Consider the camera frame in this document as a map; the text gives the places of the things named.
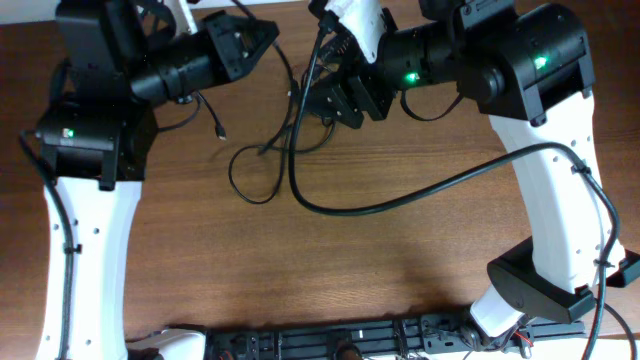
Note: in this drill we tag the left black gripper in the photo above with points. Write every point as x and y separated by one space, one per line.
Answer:
220 57

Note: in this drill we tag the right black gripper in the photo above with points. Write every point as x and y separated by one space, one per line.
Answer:
373 95

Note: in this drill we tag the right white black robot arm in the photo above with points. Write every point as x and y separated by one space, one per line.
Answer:
532 75

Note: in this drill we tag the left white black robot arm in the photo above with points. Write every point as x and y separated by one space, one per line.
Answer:
125 59

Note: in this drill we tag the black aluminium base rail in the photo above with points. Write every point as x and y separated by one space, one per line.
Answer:
401 338

